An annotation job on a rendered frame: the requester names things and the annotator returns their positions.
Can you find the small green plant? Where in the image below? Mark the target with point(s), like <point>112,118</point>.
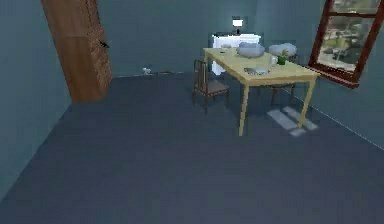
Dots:
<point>282,58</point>

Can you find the red-brown framed window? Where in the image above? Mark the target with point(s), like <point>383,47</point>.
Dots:
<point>348,38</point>

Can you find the large grey bowl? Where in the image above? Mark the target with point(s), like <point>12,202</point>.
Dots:
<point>250,50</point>

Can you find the pale yellow wooden table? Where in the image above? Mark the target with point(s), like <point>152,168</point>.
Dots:
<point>266,71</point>

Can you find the grey plate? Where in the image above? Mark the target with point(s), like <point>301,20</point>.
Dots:
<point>256,70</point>

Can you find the white cabinet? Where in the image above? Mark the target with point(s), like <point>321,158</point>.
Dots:
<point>221,41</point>

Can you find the white table lamp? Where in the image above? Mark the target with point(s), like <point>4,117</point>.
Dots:
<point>237,24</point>

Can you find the dark brown wooden chair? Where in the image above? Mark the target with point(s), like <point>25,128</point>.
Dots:
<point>208,85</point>

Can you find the small white floor object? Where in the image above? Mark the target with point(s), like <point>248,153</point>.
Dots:
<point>146,70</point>

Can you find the white mug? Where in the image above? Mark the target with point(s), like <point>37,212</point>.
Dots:
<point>273,60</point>

